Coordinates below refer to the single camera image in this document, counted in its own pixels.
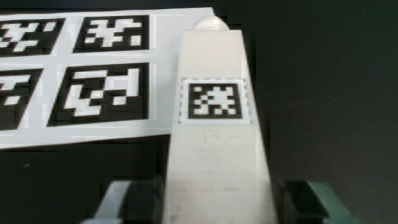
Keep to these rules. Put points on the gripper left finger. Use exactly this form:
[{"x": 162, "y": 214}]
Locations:
[{"x": 132, "y": 203}]

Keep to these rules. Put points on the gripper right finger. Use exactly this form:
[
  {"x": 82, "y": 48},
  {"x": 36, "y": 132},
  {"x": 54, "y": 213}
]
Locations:
[{"x": 309, "y": 204}]

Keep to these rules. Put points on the white marker plate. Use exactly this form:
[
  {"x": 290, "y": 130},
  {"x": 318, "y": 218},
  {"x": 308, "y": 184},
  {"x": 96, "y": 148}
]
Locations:
[{"x": 87, "y": 74}]

